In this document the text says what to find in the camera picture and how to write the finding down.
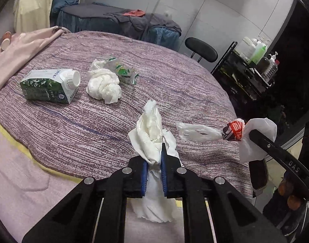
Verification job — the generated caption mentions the white plastic bag orange print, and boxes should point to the white plastic bag orange print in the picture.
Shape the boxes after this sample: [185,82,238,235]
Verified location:
[176,118,278,164]

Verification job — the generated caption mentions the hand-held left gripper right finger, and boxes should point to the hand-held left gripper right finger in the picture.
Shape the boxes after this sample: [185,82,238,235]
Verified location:
[160,143,288,243]

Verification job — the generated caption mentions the clear green wrapper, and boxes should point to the clear green wrapper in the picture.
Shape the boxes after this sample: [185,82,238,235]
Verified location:
[105,57,140,85]

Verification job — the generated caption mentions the red cloth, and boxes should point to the red cloth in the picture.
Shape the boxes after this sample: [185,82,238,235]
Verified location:
[124,9,145,17]

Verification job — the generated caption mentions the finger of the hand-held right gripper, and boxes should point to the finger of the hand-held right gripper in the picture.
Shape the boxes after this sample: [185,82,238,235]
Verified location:
[249,129,309,201]

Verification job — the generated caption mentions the black trolley cart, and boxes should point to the black trolley cart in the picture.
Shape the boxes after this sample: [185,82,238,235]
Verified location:
[211,41,276,102]

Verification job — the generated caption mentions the white pump bottle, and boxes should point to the white pump bottle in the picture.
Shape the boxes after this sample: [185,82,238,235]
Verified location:
[242,37,256,59]

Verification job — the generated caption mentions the dark brown bottle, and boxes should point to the dark brown bottle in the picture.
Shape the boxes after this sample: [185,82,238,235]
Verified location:
[259,57,270,72]

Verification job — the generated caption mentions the pink dotted blanket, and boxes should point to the pink dotted blanket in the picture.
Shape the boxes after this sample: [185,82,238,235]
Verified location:
[0,26,71,102]

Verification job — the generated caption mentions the black stool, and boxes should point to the black stool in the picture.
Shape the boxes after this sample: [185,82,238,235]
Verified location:
[185,37,218,72]

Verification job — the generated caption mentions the dark brown trash bin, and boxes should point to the dark brown trash bin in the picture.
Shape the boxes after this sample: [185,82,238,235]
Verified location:
[248,157,269,198]

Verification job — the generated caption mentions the white tissue paper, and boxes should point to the white tissue paper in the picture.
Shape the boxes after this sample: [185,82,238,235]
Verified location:
[128,100,182,224]

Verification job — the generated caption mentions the clear bottle red cap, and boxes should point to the clear bottle red cap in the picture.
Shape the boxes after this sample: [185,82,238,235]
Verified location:
[264,52,280,80]

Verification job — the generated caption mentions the purple striped blanket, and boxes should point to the purple striped blanket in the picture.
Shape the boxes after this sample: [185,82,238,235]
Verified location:
[0,30,254,200]

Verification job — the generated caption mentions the green milk carton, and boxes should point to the green milk carton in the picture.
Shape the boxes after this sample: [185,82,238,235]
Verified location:
[20,68,81,104]

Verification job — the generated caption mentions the knotted white tissue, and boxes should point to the knotted white tissue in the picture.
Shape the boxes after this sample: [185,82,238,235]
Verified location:
[86,59,121,104]

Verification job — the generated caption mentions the cream cloth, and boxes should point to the cream cloth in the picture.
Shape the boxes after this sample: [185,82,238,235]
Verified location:
[14,0,56,33]

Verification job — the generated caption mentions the massage bed grey cover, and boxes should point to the massage bed grey cover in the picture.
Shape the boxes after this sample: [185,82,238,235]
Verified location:
[56,4,182,52]

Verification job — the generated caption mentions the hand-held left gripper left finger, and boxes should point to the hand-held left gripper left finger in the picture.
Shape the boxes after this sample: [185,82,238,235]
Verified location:
[21,154,148,243]

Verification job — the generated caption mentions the dark cloth with orange spots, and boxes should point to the dark cloth with orange spots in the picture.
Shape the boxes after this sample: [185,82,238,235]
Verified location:
[262,172,309,233]

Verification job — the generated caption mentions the green bottle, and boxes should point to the green bottle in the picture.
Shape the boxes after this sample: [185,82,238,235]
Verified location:
[251,42,267,65]

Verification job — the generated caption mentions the light lilac bed sheet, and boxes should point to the light lilac bed sheet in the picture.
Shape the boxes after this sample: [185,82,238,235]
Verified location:
[0,121,185,243]

